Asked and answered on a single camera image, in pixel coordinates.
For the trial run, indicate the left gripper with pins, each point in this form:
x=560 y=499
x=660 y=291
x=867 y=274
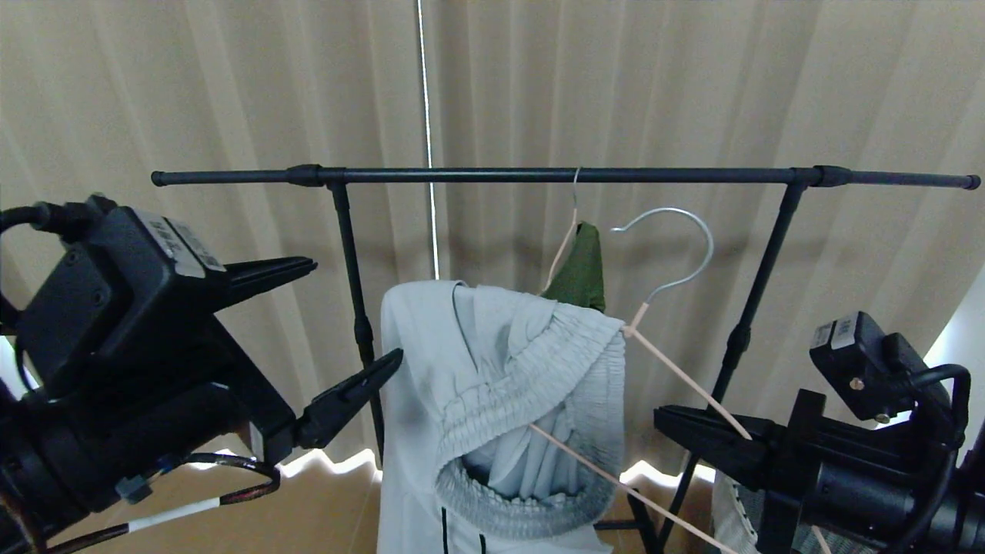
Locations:
x=154 y=415

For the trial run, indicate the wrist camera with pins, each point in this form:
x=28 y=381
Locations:
x=862 y=362
x=108 y=292

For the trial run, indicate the beige curtain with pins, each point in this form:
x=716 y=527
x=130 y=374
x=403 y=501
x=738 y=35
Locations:
x=231 y=77

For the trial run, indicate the pink clothes hanger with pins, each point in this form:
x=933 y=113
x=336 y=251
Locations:
x=569 y=235
x=631 y=331

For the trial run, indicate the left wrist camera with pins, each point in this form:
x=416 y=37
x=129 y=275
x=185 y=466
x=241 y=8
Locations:
x=108 y=292

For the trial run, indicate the black clothes rack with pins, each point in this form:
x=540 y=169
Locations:
x=462 y=175

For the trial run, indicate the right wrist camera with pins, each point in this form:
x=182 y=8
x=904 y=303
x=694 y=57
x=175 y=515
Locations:
x=862 y=362

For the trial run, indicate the pale grey garment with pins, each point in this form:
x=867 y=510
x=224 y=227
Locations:
x=431 y=369

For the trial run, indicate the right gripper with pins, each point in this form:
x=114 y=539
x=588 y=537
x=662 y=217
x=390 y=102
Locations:
x=862 y=485

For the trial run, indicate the green printed shirt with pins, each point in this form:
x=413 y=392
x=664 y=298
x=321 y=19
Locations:
x=581 y=269

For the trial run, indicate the white laundry basket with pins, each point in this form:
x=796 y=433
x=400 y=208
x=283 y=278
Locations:
x=731 y=515

